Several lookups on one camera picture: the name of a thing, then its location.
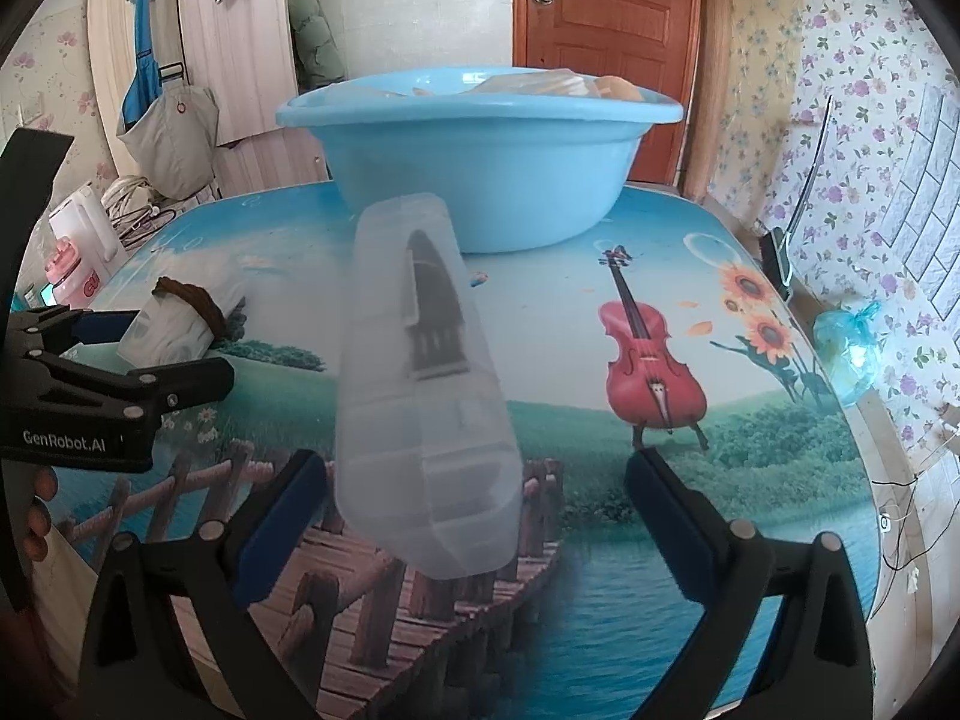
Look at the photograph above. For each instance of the pale wooden wardrobe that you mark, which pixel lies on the pale wooden wardrobe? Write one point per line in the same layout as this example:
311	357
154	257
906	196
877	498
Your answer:
240	67

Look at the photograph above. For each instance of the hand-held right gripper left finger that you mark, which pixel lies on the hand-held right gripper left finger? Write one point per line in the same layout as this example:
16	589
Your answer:
289	532

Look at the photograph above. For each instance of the grey brick wall panel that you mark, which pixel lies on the grey brick wall panel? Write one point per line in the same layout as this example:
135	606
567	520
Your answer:
930	210

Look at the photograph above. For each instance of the clear plastic case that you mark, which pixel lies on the clear plastic case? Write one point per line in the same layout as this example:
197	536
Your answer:
390	465

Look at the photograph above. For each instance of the blue apron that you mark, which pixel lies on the blue apron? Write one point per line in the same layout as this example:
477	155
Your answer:
146	37

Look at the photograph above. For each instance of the white tissue packet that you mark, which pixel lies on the white tissue packet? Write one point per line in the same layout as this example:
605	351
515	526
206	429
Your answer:
165	334

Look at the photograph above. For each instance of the light blue plastic basin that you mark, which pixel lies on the light blue plastic basin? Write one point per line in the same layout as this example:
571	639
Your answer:
487	180

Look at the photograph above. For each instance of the light blue plastic bag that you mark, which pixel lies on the light blue plastic bag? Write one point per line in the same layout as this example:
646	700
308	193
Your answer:
847	356

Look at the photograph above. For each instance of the green quilt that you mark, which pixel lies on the green quilt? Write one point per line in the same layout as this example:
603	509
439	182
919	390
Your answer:
315	30

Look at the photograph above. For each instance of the grey cloth bag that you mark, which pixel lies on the grey cloth bag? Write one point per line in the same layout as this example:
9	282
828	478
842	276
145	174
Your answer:
176	142

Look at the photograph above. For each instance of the brown wooden door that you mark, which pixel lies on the brown wooden door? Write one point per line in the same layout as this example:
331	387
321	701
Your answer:
600	30

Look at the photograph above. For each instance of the white and pink appliance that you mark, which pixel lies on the white and pink appliance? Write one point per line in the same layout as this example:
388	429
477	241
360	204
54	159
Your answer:
82	247

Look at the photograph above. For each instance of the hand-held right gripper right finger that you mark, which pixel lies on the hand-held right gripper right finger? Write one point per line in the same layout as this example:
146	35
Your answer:
664	532

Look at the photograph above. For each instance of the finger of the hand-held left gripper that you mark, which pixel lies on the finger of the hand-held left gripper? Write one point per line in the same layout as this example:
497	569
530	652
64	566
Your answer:
97	326
187	382

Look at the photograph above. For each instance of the person's left hand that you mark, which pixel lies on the person's left hand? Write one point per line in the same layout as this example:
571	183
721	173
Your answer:
39	517

